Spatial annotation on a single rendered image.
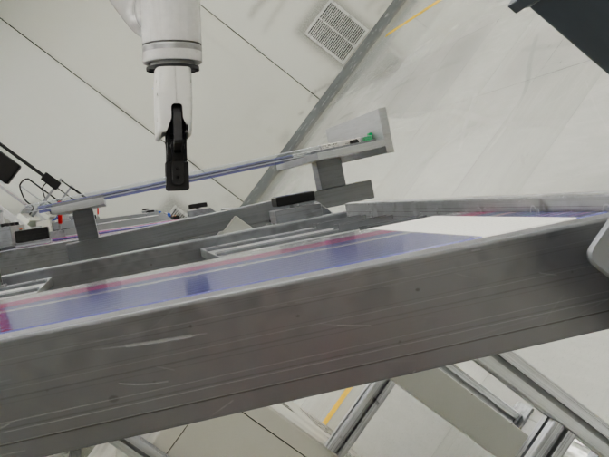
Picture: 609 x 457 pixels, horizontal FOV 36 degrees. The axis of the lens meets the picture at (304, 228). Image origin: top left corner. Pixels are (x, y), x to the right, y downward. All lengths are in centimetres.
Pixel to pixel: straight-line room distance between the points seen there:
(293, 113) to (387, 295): 828
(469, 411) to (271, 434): 58
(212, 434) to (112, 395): 151
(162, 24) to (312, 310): 89
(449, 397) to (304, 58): 744
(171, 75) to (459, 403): 69
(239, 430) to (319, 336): 151
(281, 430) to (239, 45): 698
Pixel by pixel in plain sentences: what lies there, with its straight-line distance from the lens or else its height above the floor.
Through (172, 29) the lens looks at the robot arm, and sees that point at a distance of 133.
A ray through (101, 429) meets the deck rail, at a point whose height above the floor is 90.
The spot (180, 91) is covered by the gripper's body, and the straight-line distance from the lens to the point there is 131.
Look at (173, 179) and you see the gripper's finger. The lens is 133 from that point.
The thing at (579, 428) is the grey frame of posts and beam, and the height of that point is 28.
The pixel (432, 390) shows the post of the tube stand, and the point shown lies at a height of 39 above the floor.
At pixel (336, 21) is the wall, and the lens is 897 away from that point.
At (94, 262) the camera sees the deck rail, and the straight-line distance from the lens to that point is 116.
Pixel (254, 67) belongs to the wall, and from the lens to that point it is 876.
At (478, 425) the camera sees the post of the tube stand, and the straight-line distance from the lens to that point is 157.
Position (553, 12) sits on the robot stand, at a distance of 135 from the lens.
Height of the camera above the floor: 96
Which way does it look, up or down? 10 degrees down
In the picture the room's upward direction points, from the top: 53 degrees counter-clockwise
